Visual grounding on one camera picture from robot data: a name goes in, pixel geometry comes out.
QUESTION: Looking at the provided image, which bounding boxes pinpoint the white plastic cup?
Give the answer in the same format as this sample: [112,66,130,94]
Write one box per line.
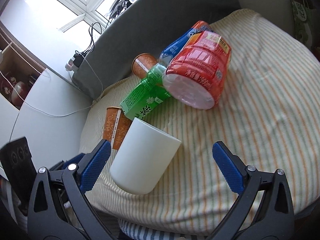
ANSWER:
[110,118,182,195]

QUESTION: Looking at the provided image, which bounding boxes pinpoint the orange paper cup near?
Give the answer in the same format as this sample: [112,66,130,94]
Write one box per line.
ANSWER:
[103,107,132,150]

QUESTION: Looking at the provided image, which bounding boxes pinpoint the orange paper cup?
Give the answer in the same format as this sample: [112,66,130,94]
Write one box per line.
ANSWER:
[103,107,132,150]
[131,53,157,79]

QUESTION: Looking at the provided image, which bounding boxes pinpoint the orange paper cup far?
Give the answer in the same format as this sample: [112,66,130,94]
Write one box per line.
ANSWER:
[131,53,157,79]

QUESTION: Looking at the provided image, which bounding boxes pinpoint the striped cushion cover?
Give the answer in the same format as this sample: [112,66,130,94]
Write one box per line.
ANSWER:
[86,9,319,239]

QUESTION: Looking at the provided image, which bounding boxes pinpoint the white cabinet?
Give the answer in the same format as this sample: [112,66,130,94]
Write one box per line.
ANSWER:
[9,28,92,168]

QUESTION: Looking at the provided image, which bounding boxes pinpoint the red white vase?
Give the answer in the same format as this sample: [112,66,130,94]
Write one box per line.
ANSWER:
[1,72,29,108]

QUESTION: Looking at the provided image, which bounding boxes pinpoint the power strip with adapters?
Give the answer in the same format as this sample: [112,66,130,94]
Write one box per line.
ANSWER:
[65,50,86,72]

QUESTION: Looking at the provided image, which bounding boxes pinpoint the green tea bottle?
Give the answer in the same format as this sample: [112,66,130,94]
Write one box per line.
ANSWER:
[120,63,171,120]

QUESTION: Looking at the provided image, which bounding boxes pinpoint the red label large bottle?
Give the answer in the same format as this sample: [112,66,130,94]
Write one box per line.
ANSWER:
[162,31,232,110]

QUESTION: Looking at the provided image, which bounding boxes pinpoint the blue label bottle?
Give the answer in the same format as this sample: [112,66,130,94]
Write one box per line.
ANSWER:
[159,21,213,66]

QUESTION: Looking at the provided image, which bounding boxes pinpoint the grey sofa backrest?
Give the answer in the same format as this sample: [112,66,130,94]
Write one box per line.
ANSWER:
[72,0,240,100]

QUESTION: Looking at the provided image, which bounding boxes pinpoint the black camera device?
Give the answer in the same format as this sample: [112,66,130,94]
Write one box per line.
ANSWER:
[1,137,37,206]

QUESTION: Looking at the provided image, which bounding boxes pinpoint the white charging cable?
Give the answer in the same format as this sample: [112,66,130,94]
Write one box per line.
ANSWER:
[0,52,104,145]

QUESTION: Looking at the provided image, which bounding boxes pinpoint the black cable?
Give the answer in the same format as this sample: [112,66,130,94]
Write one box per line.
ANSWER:
[80,22,103,55]

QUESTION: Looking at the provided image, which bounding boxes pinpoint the ring light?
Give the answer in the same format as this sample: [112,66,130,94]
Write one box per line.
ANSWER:
[108,0,132,19]

